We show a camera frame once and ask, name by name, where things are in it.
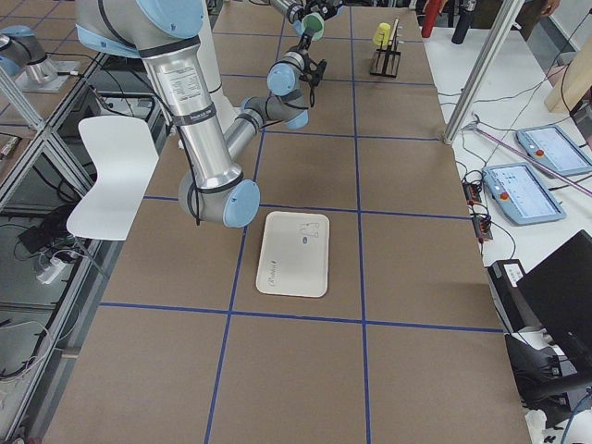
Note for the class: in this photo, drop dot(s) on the red terminal block far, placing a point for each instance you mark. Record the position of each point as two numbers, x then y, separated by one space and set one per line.
472 192

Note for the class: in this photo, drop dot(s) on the black wire cup rack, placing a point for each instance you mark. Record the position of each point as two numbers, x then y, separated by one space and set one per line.
385 62

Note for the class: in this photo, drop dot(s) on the black laptop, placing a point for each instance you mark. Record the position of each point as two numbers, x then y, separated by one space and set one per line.
558 290

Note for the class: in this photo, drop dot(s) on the white power strip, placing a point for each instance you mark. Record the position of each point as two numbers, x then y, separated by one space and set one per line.
50 273

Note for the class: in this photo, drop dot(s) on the yellow plastic cup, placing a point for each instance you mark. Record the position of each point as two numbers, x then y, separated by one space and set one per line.
381 36

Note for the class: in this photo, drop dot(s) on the light green plastic cup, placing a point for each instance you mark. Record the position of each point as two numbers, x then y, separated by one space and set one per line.
313 26

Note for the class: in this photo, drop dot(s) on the white plastic chair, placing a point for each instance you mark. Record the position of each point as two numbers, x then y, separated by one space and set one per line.
123 153

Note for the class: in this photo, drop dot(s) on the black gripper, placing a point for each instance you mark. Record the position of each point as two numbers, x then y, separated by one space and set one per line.
304 44
309 8

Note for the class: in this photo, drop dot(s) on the far blue teach pendant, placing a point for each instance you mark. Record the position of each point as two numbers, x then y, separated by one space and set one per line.
553 148

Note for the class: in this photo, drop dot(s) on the aluminium frame post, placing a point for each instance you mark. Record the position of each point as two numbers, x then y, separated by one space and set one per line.
491 47

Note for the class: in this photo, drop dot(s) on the blue teach pendant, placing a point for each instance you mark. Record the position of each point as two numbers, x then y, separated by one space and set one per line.
553 148
521 195

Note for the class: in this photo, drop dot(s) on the red terminal block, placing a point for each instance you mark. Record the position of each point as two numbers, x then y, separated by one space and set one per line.
472 192
482 227

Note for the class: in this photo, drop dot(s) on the black box with label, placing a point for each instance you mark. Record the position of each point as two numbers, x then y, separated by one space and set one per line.
504 276

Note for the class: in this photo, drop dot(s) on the cream rabbit print tray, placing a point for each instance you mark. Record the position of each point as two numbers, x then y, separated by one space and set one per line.
294 255

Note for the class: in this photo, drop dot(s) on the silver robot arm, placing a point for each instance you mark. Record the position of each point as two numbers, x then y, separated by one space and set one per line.
294 11
173 40

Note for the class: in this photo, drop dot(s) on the red terminal block near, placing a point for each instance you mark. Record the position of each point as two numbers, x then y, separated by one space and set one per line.
482 227

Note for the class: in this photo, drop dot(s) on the black cylinder bottle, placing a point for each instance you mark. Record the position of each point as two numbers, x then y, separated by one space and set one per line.
466 14

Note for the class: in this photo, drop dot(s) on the red cylinder bottle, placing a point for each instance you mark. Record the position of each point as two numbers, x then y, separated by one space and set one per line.
432 10

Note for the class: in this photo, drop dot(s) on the pink metal rod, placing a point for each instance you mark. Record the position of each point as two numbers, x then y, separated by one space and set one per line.
568 182

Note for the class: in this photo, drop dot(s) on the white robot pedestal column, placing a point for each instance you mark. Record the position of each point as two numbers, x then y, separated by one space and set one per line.
226 111

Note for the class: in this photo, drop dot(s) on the second grey robot arm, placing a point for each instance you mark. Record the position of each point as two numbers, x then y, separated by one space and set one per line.
22 51

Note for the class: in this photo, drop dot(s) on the near blue teach pendant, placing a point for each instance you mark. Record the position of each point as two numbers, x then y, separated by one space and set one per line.
521 195

